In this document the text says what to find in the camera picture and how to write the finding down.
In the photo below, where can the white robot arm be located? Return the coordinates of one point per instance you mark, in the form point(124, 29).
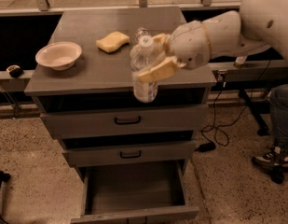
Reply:
point(257, 26)

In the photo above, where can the white bowl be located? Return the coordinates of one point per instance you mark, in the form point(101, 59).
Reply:
point(59, 56)

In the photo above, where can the black and yellow tape measure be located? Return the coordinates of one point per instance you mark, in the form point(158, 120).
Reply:
point(15, 71)

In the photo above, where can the labelled clear plastic water bottle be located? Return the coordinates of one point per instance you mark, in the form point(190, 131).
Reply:
point(145, 56)

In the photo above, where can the small bottle on ledge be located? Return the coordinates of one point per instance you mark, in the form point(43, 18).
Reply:
point(240, 61)

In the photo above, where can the black table leg with foot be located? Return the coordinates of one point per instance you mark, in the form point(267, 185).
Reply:
point(263, 128)

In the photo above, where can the open bottom drawer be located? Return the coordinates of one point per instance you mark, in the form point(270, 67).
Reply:
point(137, 193)

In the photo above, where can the black power adapter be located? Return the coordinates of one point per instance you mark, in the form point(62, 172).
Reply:
point(206, 147)

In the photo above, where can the drawer with black handle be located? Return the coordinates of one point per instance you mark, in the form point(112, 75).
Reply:
point(97, 156)
point(82, 124)

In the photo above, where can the grey sneaker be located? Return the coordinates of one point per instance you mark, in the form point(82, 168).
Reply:
point(276, 158)

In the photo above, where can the person's leg in jeans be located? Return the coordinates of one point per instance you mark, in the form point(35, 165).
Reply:
point(279, 115)

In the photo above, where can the clear plastic bottle lying down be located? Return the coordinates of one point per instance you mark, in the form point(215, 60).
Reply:
point(140, 33)

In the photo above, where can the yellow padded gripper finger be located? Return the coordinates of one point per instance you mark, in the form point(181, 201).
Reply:
point(161, 42)
point(167, 68)

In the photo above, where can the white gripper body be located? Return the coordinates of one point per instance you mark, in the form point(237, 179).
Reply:
point(189, 46)

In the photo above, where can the middle drawer with black handle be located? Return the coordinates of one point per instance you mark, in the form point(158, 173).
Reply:
point(97, 156)

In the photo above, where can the yellow sponge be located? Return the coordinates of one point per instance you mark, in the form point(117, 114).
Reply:
point(112, 42)

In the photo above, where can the top drawer with black handle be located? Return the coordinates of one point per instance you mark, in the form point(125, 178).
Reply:
point(82, 124)

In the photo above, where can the grey metal drawer cabinet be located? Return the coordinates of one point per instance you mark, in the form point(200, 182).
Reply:
point(101, 81)

